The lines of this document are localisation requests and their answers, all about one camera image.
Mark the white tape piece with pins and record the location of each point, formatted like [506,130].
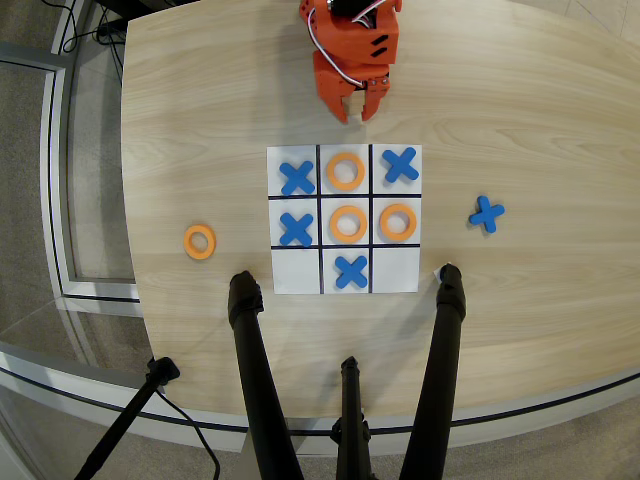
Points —
[436,273]

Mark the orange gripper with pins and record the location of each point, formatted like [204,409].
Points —
[334,80]

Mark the metal floor frame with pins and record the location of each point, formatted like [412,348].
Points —
[52,175]

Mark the black stand leg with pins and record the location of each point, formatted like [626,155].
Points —
[125,420]

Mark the thin black tripod leg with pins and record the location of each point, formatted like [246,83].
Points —
[352,410]

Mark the blue foam cross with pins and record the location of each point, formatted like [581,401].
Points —
[351,272]
[297,178]
[400,164]
[296,229]
[486,214]

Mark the thick black tripod leg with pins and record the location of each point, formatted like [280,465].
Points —
[440,360]
[255,360]

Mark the white tic-tac-toe grid board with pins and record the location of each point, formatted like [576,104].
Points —
[297,270]

